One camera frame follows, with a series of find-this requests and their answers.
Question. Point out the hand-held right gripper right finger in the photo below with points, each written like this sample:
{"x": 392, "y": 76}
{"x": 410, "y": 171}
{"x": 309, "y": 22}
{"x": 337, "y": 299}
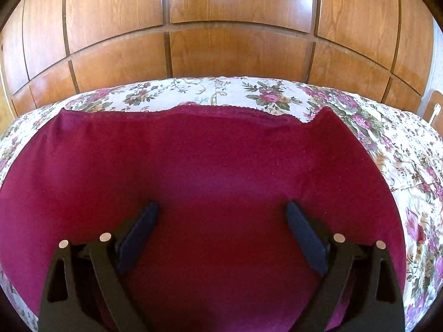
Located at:
{"x": 306, "y": 235}

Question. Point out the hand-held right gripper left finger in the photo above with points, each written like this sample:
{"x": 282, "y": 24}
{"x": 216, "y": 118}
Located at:
{"x": 138, "y": 231}

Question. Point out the maroon knit garment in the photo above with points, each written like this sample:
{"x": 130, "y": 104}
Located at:
{"x": 207, "y": 166}

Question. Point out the wooden wardrobe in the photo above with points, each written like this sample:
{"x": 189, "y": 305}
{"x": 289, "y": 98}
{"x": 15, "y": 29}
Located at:
{"x": 225, "y": 48}

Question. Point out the floral bedsheet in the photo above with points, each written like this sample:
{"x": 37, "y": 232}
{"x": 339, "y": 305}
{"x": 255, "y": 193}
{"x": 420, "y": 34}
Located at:
{"x": 398, "y": 152}

